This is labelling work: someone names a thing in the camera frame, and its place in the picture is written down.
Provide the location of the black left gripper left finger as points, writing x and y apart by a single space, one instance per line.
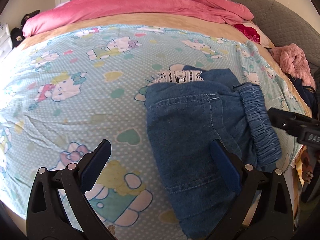
46 216

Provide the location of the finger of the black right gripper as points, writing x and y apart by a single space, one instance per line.
291 122

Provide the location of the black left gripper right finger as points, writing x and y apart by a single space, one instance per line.
262 208

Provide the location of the blue denim pants lace hem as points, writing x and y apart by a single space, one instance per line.
186 110

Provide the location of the dark navy garment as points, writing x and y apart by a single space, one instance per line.
307 93

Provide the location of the pink fluffy garment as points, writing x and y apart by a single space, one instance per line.
292 61

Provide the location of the beige bed blanket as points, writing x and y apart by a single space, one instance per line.
152 19

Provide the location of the grey quilted headboard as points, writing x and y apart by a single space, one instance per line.
283 26

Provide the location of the red patterned pillow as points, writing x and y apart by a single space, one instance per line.
249 32

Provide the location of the Hello Kitty blue bed sheet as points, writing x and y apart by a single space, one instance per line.
61 97

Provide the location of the pink duvet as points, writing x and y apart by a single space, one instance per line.
219 11

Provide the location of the white drawer unit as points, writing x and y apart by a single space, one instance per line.
5 40

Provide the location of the black bag on floor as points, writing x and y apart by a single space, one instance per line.
17 36

